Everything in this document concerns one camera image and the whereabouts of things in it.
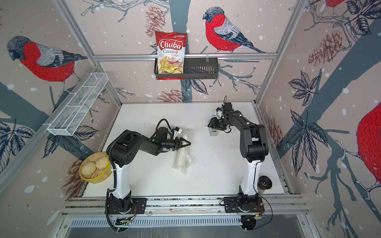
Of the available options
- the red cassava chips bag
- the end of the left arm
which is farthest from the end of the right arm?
the red cassava chips bag

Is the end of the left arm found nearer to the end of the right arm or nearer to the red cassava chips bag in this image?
the end of the right arm

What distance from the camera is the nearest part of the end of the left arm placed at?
84 cm

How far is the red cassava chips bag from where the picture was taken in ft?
2.75
